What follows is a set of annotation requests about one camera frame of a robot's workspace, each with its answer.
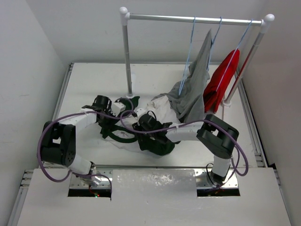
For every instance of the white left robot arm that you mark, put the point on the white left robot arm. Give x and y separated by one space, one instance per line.
58 141

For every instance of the aluminium table frame rail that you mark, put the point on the aluminium table frame rail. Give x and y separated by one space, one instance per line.
27 174

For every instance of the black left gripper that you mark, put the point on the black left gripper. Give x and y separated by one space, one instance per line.
108 125

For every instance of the red t shirt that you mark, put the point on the red t shirt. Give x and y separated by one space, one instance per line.
212 99

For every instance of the white metal clothes rack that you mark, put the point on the white metal clothes rack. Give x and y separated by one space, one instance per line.
264 25

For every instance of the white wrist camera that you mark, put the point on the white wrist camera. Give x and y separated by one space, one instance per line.
117 108
140 112

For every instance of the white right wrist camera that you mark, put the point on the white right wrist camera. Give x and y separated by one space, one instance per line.
140 112

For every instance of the green and white t shirt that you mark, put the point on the green and white t shirt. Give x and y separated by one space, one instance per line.
133 134

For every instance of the grey t shirt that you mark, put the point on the grey t shirt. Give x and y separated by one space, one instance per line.
189 105

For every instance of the shiny metal base plate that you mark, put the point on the shiny metal base plate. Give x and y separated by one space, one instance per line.
158 176

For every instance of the light blue hanger with red shirt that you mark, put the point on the light blue hanger with red shirt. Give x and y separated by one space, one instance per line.
242 37

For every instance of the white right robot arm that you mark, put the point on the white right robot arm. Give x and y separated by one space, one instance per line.
216 135

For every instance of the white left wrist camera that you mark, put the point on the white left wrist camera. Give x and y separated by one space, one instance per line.
117 108

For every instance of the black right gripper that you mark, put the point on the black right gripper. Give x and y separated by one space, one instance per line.
137 126

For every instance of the light blue hanger with grey shirt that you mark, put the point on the light blue hanger with grey shirt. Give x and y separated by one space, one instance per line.
212 44

